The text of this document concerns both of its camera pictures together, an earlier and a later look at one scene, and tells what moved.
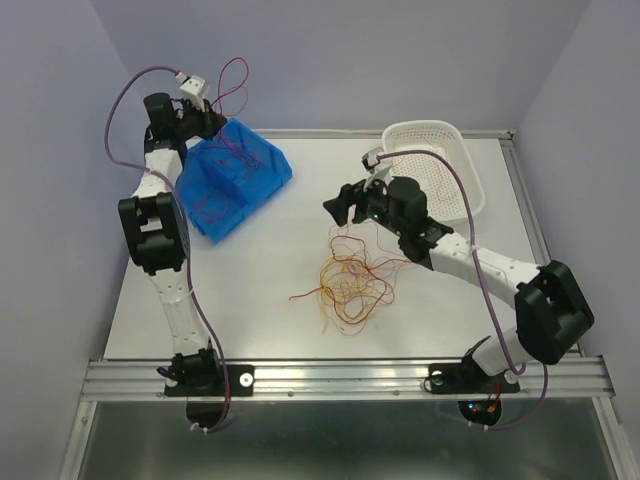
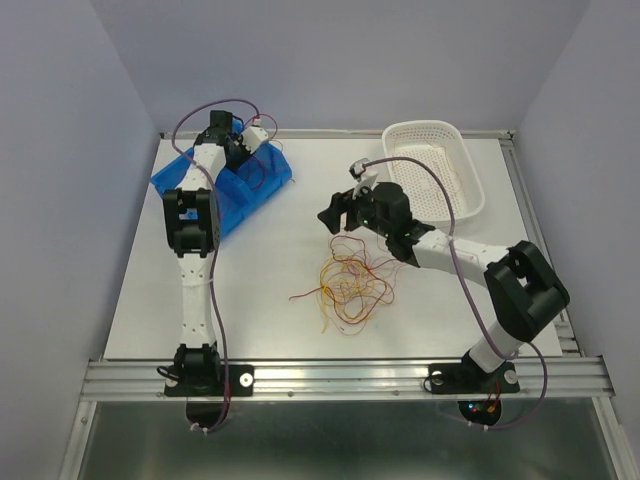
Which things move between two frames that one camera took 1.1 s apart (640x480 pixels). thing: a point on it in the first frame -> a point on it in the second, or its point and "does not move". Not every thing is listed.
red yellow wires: (356, 280) does not move
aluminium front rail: (574, 376) does not move
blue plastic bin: (227, 177) does not move
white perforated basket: (446, 197) does not move
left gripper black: (209, 119) -> (245, 156)
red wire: (245, 160) -> (268, 140)
